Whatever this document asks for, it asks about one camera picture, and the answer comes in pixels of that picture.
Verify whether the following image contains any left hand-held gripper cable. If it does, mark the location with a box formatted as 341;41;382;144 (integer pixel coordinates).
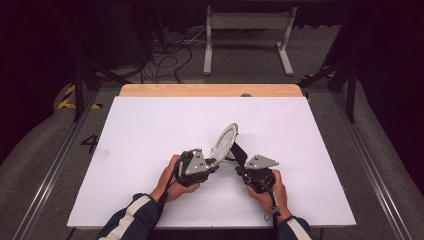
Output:
159;155;185;205

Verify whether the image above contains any black metal stand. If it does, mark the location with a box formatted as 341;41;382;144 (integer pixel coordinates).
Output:
297;61;358;124
70;59;133;124

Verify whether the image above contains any black cloth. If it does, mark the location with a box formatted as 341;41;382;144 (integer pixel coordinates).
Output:
225;142;249;167

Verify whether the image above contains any oval silver-rimmed mirror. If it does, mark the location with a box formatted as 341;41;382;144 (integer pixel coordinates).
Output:
210;122;240;165

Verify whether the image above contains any yellow and black floor tape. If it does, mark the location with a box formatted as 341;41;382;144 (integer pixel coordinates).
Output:
57;84;103;110
301;65;336;81

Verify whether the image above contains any person's left hand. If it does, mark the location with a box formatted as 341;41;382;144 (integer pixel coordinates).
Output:
149;154;201;203

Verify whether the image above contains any tangle of black floor cables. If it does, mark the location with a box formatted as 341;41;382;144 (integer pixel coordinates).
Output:
138;28;208;84

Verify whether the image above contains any aluminium floor rail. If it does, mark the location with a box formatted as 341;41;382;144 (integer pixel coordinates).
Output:
11;89;101;240
329;90;414;240

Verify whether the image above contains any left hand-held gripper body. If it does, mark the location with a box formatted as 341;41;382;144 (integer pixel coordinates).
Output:
174;148;219;188

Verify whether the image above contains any person's right hand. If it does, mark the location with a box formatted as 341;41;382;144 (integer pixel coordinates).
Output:
246;169;293;223

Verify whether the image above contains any right hand-held gripper cable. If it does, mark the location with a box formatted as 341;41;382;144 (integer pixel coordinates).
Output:
261;179;282;231

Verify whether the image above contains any white metal stand frame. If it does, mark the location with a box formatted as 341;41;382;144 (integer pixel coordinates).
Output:
203;5;298;77

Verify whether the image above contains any white board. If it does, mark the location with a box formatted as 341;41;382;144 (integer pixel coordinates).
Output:
66;96;357;230

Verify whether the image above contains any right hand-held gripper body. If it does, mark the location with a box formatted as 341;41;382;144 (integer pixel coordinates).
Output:
234;154;280;195

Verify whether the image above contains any wooden table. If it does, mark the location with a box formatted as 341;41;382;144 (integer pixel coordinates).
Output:
119;83;304;98

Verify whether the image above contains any hand-held gripper cable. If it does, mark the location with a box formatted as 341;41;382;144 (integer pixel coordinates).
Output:
261;179;282;231
159;155;185;205

